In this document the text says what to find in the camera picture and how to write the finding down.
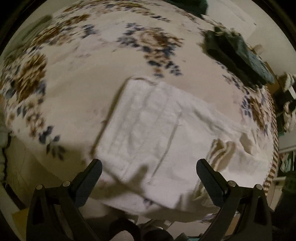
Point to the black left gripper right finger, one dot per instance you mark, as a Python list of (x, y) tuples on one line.
[(244, 213)]

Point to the dark folded clothes pile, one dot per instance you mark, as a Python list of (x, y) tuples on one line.
[(230, 49)]

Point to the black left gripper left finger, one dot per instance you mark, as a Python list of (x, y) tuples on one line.
[(43, 222)]

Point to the floral patterned bedsheet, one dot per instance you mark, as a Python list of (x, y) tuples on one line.
[(60, 87)]

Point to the white pants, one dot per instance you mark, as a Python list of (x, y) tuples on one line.
[(156, 135)]

